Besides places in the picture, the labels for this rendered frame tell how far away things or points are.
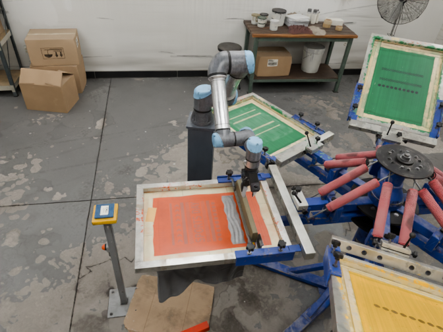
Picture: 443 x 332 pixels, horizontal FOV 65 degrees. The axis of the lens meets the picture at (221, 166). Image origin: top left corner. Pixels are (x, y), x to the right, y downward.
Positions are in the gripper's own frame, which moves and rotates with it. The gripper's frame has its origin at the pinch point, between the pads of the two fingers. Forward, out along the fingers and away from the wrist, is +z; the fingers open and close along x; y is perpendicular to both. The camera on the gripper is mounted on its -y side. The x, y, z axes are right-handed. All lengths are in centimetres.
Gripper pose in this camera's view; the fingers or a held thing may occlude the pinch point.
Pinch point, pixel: (248, 196)
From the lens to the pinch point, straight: 187.5
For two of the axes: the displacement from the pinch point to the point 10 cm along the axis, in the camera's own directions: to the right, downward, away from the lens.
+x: -9.8, 0.8, -1.8
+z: -0.5, 7.7, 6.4
